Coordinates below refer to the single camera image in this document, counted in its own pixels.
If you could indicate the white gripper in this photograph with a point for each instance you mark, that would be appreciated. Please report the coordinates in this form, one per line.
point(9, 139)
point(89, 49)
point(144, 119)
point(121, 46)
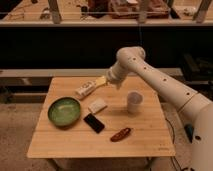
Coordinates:
point(112, 77)

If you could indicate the green ceramic bowl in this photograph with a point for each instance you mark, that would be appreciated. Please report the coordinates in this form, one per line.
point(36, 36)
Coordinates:
point(64, 111)

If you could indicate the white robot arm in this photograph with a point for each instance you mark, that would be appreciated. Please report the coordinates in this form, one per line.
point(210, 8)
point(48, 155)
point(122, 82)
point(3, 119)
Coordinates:
point(187, 101)

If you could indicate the white tube bottle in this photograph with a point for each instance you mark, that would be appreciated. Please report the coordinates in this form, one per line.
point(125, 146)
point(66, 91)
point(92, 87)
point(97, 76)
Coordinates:
point(85, 89)

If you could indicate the white sponge block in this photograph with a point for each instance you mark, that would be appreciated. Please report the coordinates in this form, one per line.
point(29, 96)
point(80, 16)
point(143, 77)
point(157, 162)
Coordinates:
point(97, 106)

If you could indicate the translucent plastic cup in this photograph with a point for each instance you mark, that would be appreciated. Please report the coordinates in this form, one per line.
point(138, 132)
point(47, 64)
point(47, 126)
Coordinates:
point(134, 100)

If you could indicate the black phone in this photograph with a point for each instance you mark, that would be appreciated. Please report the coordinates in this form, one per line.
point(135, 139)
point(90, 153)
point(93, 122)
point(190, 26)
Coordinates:
point(94, 123)

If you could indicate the wooden table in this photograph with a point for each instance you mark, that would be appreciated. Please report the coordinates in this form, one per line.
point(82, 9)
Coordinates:
point(149, 136)

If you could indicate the brown red oblong object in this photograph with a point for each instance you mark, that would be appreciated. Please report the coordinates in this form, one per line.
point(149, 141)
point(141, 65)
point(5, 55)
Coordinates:
point(120, 135)

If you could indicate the black box on floor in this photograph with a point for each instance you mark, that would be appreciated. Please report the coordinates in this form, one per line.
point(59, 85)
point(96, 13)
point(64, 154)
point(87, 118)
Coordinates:
point(189, 129)

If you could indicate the background wooden shelf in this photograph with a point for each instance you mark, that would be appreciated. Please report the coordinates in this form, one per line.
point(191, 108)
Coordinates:
point(106, 13)

